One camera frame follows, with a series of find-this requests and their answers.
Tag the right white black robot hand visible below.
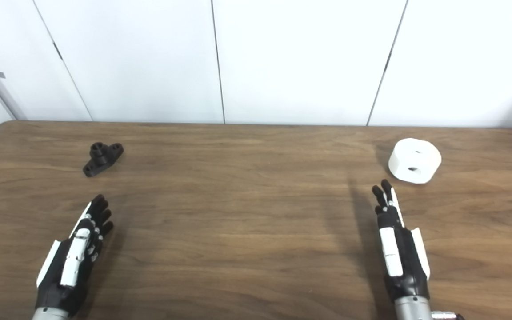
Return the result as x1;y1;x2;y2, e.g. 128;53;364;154
372;179;431;303

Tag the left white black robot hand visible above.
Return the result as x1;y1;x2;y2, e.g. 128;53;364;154
35;194;114;317

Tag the round white piece with holes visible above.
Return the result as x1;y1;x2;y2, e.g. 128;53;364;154
388;138;442;184

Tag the black flanged holder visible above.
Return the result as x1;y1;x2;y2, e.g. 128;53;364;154
82;142;124;177

